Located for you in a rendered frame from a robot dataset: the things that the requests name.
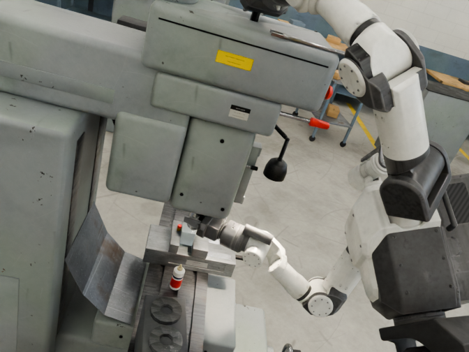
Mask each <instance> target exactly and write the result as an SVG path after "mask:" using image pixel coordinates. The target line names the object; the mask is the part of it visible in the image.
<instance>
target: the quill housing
mask: <svg viewBox="0 0 469 352"><path fill-rule="evenodd" d="M255 136H256V134H255V133H252V132H249V131H244V130H241V129H236V128H233V127H230V126H225V125H222V124H217V123H214V122H209V121H206V120H203V119H198V118H195V117H190V120H189V123H188V128H187V132H186V137H185V140H184V145H183V148H182V151H181V156H180V160H179V165H178V168H177V174H176V177H175V180H174V185H173V188H172V193H171V196H170V204H171V206H173V208H175V209H178V210H183V211H187V212H192V213H196V214H202V215H205V216H208V217H214V218H218V219H224V218H226V217H227V216H228V215H229V214H230V211H231V209H232V205H233V202H234V200H235V196H236V194H237V190H238V188H239V184H240V182H241V179H242V176H243V174H244V170H245V167H246V164H247V161H248V158H249V155H250V153H251V150H252V147H253V143H254V141H255Z"/></svg>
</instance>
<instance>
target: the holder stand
mask: <svg viewBox="0 0 469 352"><path fill-rule="evenodd" d="M134 352H188V350H187V331H186V299H185V298H174V297H165V296H158V295H145V298H144V303H143V306H142V311H141V314H140V320H139V323H138V326H137V332H136V335H135V349H134Z"/></svg>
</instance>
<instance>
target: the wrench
mask: <svg viewBox="0 0 469 352"><path fill-rule="evenodd" d="M270 33H271V36H275V37H278V38H282V39H286V40H287V39H288V40H292V41H296V42H298V43H303V44H306V45H310V46H313V47H317V48H320V49H323V50H326V51H330V52H334V53H336V54H341V55H344V56H345V51H342V50H337V49H335V48H332V47H328V46H325V45H321V44H318V43H314V42H311V41H308V40H305V39H301V38H297V37H294V36H290V35H287V34H286V33H282V32H280V31H277V30H273V29H270Z"/></svg>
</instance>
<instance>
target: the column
mask: <svg viewBox="0 0 469 352"><path fill-rule="evenodd" d="M106 126H107V117H101V116H98V115H93V114H90V113H87V112H82V111H79V110H74V109H70V108H65V107H62V106H59V105H54V104H51V103H46V102H42V101H37V100H34V99H31V98H26V97H23V96H18V95H14V94H9V93H6V92H3V91H0V352H54V345H55V339H56V335H57V334H58V332H59V329H60V327H61V324H62V323H63V320H64V315H65V313H66V310H67V308H68V306H69V304H70V301H71V299H72V297H73V294H74V292H75V289H76V288H77V284H76V282H75V280H74V278H73V276H72V274H71V272H70V270H69V269H68V266H67V264H66V262H65V260H64V259H65V258H66V257H67V255H68V252H69V251H70V248H71V247H72V244H73V241H74V239H75V237H76V235H77V234H78V232H79V230H80V228H81V226H82V224H83V222H84V220H85V218H86V216H87V214H88V212H89V210H90V209H91V206H92V205H93V203H94V202H95V204H96V194H97V189H98V180H99V175H100V169H101V160H102V155H103V145H104V140H105V131H106Z"/></svg>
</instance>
